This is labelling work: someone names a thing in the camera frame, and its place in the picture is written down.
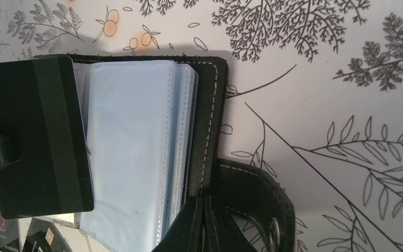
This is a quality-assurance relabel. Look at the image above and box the black card holder wallet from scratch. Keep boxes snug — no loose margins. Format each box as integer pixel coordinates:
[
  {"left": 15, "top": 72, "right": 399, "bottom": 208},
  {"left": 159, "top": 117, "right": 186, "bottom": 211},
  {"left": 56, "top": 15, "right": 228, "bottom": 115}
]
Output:
[{"left": 68, "top": 54, "right": 295, "bottom": 251}]

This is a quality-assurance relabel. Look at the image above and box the small black card top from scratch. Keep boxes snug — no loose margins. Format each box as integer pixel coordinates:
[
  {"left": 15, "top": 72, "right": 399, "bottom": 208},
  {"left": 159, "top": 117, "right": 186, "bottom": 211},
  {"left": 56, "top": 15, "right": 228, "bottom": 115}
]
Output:
[{"left": 22, "top": 218, "right": 72, "bottom": 252}]

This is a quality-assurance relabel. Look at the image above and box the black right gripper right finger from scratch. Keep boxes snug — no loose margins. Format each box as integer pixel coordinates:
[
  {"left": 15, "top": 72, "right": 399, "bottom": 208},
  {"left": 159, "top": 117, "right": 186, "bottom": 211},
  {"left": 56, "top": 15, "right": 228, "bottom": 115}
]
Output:
[{"left": 204, "top": 195, "right": 256, "bottom": 252}]

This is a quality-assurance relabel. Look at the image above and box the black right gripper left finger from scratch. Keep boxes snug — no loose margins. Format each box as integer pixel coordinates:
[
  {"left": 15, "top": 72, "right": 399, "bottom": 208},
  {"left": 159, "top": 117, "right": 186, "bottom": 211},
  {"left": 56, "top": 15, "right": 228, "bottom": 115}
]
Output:
[{"left": 153, "top": 196, "right": 204, "bottom": 252}]

